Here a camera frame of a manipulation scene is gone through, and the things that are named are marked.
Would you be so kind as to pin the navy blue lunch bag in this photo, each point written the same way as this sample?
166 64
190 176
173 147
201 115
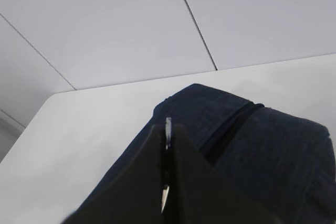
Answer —
285 163

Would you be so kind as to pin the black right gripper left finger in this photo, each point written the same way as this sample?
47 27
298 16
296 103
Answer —
135 194

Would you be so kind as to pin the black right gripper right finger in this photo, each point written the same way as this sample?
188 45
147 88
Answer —
198 194

